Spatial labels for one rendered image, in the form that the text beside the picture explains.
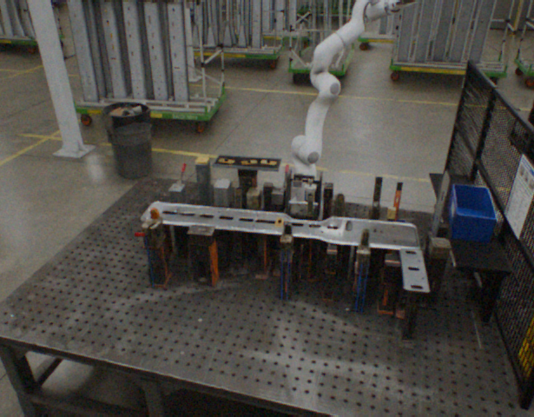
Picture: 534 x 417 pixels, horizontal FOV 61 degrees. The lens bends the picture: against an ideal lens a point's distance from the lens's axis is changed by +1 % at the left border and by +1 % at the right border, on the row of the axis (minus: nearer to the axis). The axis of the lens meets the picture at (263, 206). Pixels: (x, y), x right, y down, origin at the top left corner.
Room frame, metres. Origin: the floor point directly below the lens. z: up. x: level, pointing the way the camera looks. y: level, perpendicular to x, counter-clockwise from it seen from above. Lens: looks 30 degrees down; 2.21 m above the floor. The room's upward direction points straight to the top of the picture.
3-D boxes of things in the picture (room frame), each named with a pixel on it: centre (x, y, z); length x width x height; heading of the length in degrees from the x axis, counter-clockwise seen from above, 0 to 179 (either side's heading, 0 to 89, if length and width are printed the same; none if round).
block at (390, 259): (1.63, -0.58, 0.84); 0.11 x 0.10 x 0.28; 169
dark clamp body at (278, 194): (2.11, -0.08, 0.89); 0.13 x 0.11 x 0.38; 169
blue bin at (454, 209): (1.84, -0.98, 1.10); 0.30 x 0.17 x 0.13; 163
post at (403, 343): (1.42, -0.62, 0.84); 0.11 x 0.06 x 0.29; 169
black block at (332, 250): (1.69, -0.32, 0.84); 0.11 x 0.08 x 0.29; 169
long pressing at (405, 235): (1.91, -0.06, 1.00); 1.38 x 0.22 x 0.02; 79
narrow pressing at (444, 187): (1.77, -0.80, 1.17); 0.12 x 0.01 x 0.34; 169
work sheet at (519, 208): (1.63, -1.06, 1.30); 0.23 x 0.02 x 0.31; 169
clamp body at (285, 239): (1.73, -0.11, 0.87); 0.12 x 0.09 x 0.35; 169
